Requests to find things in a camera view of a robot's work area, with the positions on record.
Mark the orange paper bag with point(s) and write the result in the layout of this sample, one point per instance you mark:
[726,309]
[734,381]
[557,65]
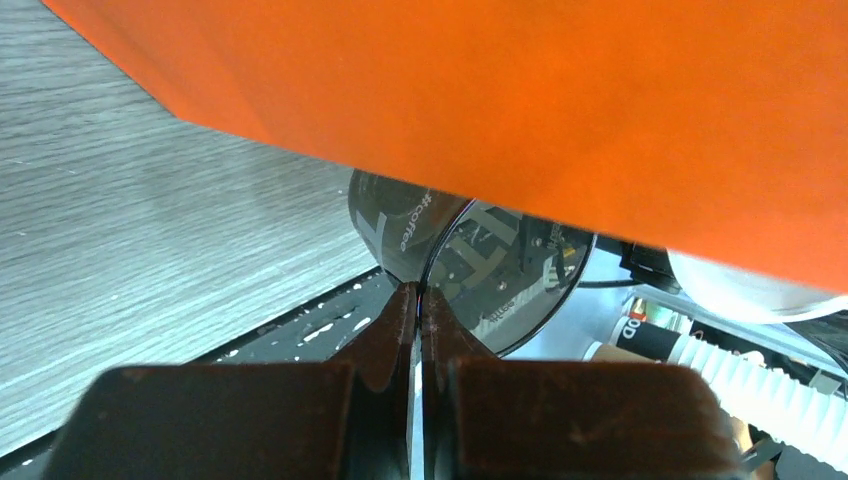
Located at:
[718,128]

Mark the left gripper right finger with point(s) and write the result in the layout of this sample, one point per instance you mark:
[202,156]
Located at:
[489,418]

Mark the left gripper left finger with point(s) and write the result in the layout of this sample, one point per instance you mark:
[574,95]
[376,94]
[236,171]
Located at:
[347,417]

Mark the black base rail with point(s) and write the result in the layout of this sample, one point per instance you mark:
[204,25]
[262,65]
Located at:
[310,332]

